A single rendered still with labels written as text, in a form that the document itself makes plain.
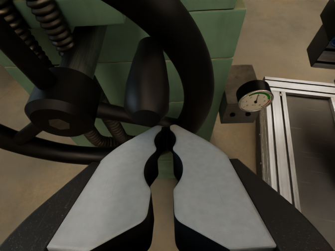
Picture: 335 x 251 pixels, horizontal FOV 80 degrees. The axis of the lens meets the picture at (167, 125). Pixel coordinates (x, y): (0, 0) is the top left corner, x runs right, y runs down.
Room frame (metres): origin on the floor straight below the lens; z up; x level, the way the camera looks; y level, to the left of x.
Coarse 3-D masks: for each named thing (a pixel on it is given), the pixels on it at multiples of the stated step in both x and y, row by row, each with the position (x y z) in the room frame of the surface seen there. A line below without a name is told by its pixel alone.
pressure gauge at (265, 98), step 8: (256, 80) 0.25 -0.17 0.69; (240, 88) 0.25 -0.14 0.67; (248, 88) 0.24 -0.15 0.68; (256, 88) 0.23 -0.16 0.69; (264, 88) 0.23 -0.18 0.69; (240, 96) 0.24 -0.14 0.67; (248, 96) 0.23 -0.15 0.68; (256, 96) 0.23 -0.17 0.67; (264, 96) 0.23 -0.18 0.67; (272, 96) 0.22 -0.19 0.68; (240, 104) 0.23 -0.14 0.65; (248, 104) 0.23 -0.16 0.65; (256, 104) 0.23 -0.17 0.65; (264, 104) 0.23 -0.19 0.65
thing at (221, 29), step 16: (240, 0) 0.32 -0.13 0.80; (192, 16) 0.30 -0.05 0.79; (208, 16) 0.30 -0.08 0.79; (224, 16) 0.30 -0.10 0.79; (240, 16) 0.29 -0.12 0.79; (32, 32) 0.32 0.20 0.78; (112, 32) 0.31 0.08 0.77; (128, 32) 0.31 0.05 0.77; (144, 32) 0.30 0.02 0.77; (208, 32) 0.30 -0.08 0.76; (224, 32) 0.29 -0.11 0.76; (48, 48) 0.32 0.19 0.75; (112, 48) 0.31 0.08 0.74; (128, 48) 0.31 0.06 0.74; (208, 48) 0.30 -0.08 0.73; (224, 48) 0.29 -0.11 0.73
